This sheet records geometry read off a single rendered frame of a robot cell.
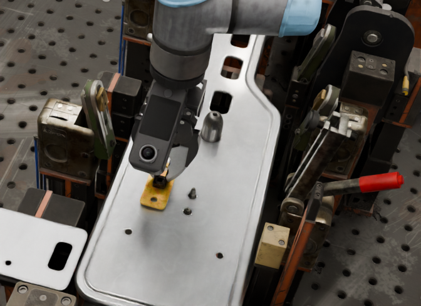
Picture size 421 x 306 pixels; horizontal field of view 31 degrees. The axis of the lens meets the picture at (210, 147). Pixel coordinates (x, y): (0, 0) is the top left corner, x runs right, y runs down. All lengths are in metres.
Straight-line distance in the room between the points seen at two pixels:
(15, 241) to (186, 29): 0.38
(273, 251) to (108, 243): 0.22
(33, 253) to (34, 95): 0.66
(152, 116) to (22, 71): 0.78
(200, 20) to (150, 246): 0.34
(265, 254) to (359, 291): 0.45
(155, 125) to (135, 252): 0.19
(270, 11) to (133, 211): 0.36
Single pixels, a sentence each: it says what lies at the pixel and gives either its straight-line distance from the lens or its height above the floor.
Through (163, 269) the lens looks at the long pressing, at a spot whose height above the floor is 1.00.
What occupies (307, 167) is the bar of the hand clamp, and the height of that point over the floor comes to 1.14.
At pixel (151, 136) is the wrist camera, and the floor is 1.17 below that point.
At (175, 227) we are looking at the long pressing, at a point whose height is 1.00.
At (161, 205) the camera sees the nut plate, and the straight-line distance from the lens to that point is 1.09.
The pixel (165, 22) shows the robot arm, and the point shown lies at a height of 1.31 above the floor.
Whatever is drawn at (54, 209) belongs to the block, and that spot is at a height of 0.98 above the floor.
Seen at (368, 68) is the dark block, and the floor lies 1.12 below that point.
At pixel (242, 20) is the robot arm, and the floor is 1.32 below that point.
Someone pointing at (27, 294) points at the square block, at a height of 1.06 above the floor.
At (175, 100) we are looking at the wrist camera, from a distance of 0.97.
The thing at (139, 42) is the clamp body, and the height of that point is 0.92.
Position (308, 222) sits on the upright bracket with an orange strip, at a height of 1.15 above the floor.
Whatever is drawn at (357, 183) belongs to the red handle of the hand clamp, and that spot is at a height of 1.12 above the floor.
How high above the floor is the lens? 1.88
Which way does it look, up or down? 48 degrees down
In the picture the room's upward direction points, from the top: 11 degrees clockwise
